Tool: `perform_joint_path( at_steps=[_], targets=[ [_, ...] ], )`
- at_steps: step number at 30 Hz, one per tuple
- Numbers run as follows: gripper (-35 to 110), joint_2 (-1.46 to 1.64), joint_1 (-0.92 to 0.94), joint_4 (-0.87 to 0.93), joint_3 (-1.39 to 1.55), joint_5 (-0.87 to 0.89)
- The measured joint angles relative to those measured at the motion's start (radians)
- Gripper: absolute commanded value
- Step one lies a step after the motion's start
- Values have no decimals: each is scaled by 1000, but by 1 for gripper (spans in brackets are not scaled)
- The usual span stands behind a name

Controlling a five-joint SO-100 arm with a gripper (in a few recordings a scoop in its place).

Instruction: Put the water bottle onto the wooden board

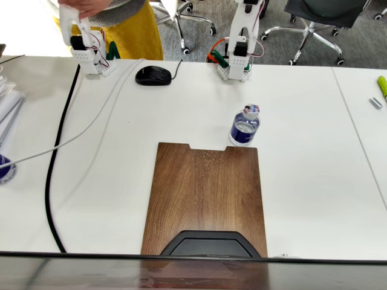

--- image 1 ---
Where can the person's left hand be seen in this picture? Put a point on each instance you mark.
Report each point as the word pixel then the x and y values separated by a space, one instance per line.
pixel 84 6

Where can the white leader robot arm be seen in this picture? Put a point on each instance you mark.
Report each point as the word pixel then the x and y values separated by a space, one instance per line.
pixel 87 60

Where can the blue label water bottle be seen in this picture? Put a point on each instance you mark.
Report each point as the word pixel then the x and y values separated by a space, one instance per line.
pixel 243 130

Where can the white follower robot arm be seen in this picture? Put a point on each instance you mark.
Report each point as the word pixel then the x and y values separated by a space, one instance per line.
pixel 242 24

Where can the person's left forearm grey sleeve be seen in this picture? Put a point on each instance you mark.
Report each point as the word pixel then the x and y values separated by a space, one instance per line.
pixel 118 12

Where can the brown wooden board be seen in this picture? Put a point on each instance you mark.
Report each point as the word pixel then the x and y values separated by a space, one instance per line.
pixel 205 187

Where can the green clamp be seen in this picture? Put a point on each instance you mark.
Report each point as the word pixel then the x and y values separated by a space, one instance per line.
pixel 220 59
pixel 113 51

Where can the person in yellow trousers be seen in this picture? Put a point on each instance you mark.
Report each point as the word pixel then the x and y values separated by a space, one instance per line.
pixel 136 39

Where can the black computer mouse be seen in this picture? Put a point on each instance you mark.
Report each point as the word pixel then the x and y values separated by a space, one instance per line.
pixel 152 75

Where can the white office chair chrome base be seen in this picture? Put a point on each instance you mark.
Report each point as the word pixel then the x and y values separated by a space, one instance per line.
pixel 181 21

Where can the black office chair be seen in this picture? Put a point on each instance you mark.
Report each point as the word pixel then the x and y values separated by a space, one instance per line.
pixel 326 9

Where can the black Philips monitor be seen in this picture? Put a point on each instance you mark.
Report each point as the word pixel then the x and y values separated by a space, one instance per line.
pixel 211 244

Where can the office chair castor wheel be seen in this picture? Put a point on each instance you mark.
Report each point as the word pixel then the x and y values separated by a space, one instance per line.
pixel 380 14

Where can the small silver metal cylinder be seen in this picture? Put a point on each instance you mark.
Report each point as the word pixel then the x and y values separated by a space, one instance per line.
pixel 376 103

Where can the green screwdriver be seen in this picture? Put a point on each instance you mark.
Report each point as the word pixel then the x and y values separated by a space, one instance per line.
pixel 382 86

